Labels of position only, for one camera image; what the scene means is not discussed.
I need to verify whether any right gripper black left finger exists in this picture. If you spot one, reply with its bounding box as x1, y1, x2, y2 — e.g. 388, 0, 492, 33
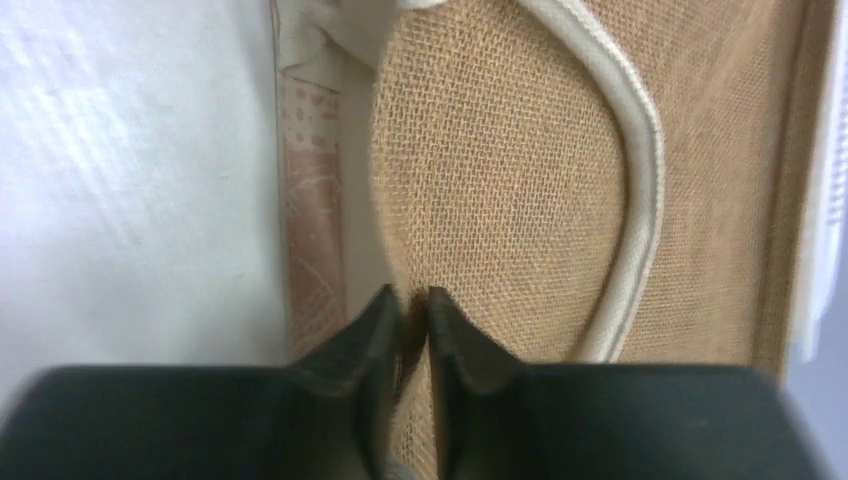
1, 287, 399, 479

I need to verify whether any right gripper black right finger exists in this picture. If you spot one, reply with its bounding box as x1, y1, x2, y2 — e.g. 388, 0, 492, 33
426, 288, 825, 479

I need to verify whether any brown paper grocery bag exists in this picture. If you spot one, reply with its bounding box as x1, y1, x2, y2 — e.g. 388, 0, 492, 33
271, 1, 837, 479

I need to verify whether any white plastic basket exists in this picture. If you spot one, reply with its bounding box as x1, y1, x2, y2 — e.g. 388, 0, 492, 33
791, 1, 847, 363

